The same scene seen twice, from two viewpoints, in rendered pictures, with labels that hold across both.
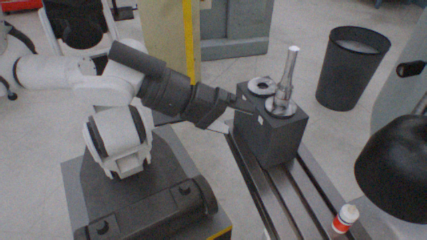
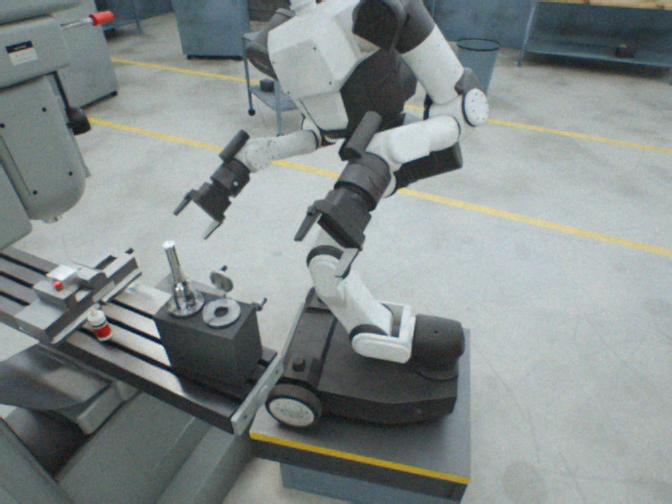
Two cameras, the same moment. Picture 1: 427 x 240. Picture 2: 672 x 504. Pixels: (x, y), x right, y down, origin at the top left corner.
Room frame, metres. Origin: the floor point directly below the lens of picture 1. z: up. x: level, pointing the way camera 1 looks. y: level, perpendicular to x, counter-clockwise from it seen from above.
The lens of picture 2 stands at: (1.37, -0.54, 1.91)
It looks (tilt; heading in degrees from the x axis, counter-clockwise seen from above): 39 degrees down; 132
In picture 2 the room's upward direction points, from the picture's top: straight up
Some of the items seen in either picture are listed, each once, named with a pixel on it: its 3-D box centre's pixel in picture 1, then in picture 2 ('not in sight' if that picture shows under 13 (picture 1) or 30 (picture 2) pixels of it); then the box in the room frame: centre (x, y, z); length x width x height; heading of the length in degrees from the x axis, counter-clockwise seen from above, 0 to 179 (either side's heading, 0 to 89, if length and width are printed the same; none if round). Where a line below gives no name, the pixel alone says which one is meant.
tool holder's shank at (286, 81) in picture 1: (289, 68); (174, 263); (0.57, -0.20, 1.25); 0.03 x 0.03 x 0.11
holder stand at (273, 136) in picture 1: (266, 119); (210, 334); (0.62, -0.18, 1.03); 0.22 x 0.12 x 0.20; 23
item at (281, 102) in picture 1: (282, 97); (183, 293); (0.57, -0.20, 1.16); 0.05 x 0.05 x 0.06
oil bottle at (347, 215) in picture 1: (346, 217); (98, 322); (0.31, -0.34, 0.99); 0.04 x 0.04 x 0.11
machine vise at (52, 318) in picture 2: not in sight; (80, 287); (0.13, -0.31, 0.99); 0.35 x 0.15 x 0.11; 108
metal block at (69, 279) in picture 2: not in sight; (65, 280); (0.14, -0.34, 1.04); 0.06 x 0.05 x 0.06; 18
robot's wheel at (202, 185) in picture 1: (203, 195); (293, 406); (0.66, 0.03, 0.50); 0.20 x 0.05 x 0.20; 29
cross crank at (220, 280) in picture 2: not in sight; (216, 286); (0.08, 0.16, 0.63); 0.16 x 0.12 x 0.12; 106
